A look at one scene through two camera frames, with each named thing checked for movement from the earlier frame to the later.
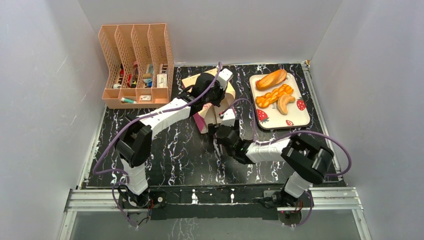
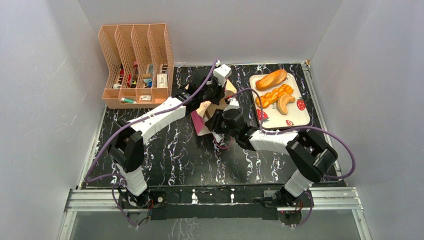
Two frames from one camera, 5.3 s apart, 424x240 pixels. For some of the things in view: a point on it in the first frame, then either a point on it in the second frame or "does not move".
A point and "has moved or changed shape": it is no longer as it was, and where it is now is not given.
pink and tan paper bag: [210, 114] has moved or changed shape
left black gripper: [222, 94] does not move
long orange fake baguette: [270, 79] does not move
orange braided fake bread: [271, 98] does not move
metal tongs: [217, 148] has moved or changed shape
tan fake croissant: [283, 100] does not move
